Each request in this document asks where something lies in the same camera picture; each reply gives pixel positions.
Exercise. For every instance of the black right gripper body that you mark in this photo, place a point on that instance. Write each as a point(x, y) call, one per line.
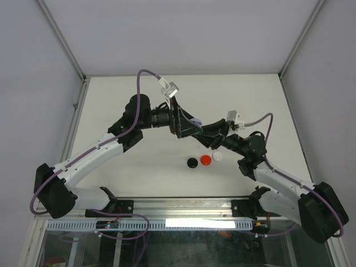
point(229, 141)

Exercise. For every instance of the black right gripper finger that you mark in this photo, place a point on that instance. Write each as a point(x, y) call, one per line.
point(210, 142)
point(220, 127)

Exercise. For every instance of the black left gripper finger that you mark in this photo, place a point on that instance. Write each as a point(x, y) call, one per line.
point(184, 126)
point(184, 117)

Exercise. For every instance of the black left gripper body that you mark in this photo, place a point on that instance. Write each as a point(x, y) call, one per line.
point(173, 120)

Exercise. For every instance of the lilac round charging case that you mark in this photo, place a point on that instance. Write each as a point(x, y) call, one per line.
point(196, 121)

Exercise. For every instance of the white round charging case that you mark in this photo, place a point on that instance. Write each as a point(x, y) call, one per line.
point(217, 156)

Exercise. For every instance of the orange round charging case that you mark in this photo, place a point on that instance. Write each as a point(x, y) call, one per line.
point(205, 160)

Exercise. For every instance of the black round charging case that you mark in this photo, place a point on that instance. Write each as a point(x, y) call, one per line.
point(192, 162)

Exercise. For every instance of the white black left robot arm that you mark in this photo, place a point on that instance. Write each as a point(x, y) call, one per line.
point(56, 187)

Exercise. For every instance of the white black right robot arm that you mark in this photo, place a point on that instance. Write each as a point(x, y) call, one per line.
point(315, 207)

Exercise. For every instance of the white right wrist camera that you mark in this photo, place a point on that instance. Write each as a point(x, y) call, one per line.
point(234, 122)

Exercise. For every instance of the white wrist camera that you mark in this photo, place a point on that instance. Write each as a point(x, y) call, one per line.
point(234, 122)
point(168, 90)

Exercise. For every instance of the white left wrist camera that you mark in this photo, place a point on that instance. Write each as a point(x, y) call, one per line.
point(168, 90)

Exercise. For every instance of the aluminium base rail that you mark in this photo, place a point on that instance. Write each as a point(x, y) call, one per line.
point(183, 207)

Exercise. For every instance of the left aluminium frame post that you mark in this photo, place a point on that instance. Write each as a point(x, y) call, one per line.
point(61, 40)

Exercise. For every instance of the white slotted cable duct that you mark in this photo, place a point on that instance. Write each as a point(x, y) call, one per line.
point(153, 225)

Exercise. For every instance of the aluminium corner frame post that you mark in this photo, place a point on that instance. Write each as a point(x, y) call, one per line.
point(301, 37)

